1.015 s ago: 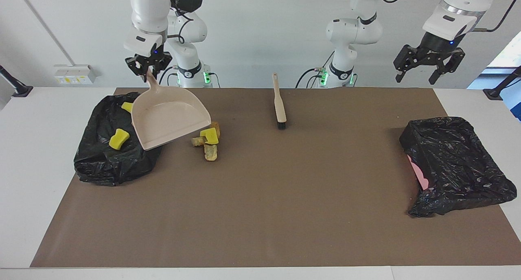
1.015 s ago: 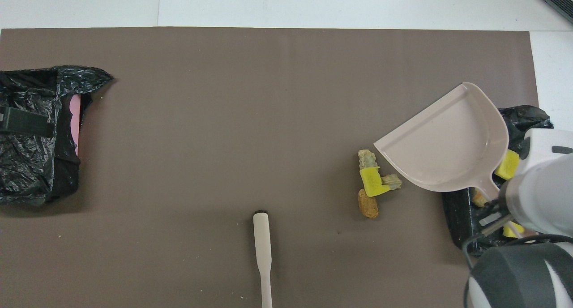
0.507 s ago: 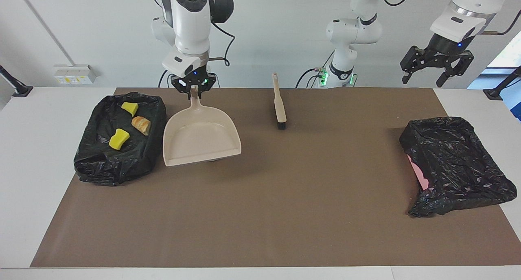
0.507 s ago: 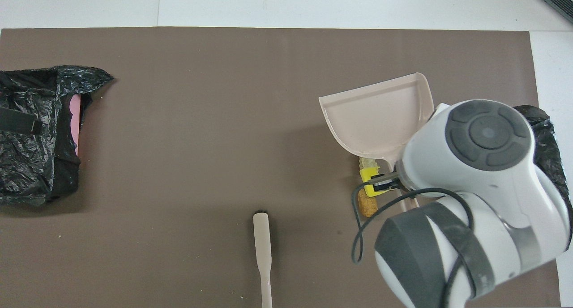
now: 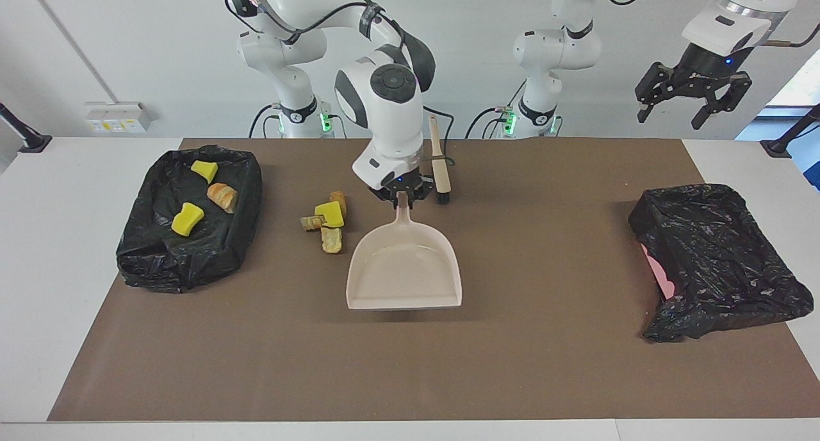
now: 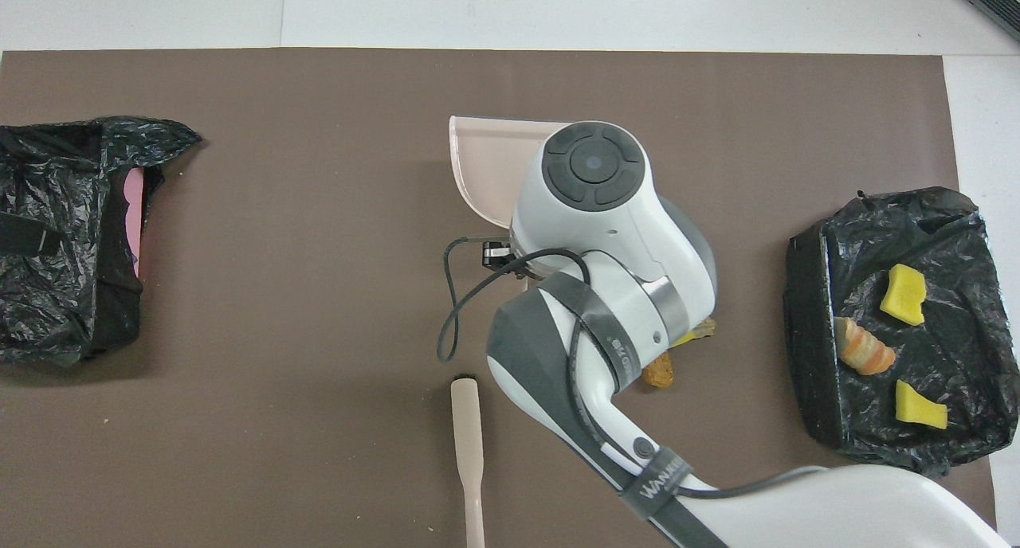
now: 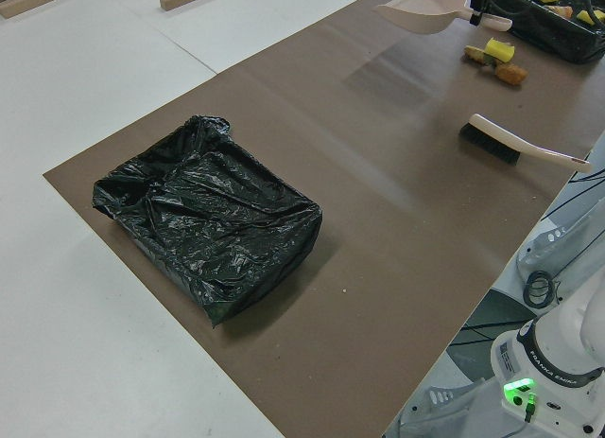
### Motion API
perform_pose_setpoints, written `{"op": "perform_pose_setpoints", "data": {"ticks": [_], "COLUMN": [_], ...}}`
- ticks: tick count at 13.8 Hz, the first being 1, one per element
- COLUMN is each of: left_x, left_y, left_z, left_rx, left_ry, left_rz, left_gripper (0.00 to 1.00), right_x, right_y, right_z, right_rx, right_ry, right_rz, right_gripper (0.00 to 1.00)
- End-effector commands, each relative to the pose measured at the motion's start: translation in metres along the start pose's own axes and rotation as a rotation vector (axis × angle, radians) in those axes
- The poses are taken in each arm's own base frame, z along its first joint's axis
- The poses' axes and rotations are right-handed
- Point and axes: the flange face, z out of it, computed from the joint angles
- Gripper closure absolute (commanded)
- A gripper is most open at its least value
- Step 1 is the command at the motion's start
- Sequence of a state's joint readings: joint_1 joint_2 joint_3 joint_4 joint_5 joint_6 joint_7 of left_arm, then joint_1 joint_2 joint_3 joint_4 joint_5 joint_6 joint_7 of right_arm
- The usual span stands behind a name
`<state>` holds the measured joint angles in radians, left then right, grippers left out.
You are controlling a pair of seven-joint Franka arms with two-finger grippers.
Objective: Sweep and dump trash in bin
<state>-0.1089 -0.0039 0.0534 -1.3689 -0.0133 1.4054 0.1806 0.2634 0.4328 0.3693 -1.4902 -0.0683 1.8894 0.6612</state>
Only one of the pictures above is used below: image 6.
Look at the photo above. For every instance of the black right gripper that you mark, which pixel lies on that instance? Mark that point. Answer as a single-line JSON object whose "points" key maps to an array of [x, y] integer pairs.
{"points": [[496, 256]]}

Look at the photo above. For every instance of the beige plastic dustpan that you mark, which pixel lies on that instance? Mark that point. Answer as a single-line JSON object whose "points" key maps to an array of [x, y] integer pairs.
{"points": [[486, 166]]}

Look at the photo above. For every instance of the beige hand brush black bristles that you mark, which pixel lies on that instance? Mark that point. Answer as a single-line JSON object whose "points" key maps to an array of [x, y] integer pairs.
{"points": [[468, 428]]}

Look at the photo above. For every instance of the brown round cookie piece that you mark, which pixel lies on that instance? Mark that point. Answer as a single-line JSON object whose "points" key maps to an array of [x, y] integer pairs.
{"points": [[660, 371]]}

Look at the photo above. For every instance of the L-shaped yellow sponge piece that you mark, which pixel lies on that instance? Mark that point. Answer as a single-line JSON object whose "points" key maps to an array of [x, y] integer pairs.
{"points": [[685, 339]]}

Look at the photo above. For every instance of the small beige foam chunk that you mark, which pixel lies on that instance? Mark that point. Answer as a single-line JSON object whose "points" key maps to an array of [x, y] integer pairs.
{"points": [[705, 327]]}

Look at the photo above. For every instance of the croissant-shaped foam piece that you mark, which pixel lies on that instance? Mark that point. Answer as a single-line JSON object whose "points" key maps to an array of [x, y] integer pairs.
{"points": [[865, 349]]}

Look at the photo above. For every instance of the large yellow sponge piece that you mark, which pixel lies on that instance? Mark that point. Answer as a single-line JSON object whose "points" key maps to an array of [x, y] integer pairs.
{"points": [[903, 297]]}

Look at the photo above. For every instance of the small yellow sponge piece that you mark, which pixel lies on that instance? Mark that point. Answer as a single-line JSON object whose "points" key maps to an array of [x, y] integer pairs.
{"points": [[920, 409]]}

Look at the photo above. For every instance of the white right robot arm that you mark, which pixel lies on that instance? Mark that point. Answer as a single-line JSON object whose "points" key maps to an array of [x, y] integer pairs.
{"points": [[606, 213]]}

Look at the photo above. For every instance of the bin wrapped in black bag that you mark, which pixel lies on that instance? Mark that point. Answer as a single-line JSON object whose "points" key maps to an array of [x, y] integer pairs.
{"points": [[813, 357]]}

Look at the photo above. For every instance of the pink bin with black bag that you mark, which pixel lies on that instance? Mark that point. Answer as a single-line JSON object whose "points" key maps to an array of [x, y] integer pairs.
{"points": [[56, 197]]}

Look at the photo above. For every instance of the brown table mat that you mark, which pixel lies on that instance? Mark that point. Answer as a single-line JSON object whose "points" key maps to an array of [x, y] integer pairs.
{"points": [[319, 213]]}

